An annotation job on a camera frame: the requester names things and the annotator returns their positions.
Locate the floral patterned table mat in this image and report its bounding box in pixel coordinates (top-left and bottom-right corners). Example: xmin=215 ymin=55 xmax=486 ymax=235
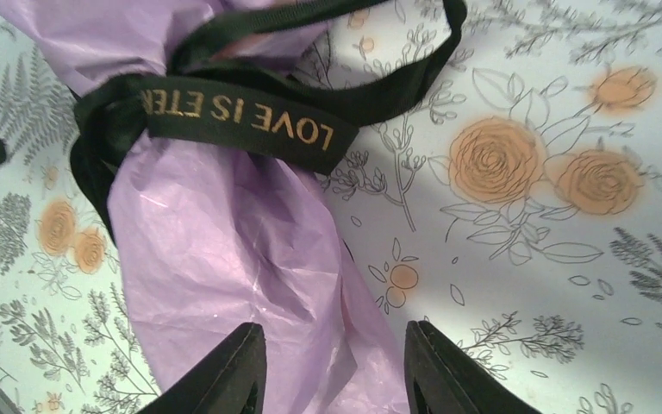
xmin=0 ymin=1 xmax=662 ymax=413

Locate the black gold-lettered ribbon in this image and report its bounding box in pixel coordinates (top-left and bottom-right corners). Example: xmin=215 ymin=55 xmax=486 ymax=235
xmin=70 ymin=1 xmax=467 ymax=222

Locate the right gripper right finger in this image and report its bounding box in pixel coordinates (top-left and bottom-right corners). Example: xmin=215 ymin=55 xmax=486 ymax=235
xmin=404 ymin=321 xmax=540 ymax=414

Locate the purple flower bouquet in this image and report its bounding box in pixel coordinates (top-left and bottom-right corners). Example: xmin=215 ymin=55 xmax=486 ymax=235
xmin=0 ymin=1 xmax=410 ymax=413

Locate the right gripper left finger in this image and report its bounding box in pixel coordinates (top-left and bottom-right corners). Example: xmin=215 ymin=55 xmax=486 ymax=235
xmin=140 ymin=323 xmax=267 ymax=414

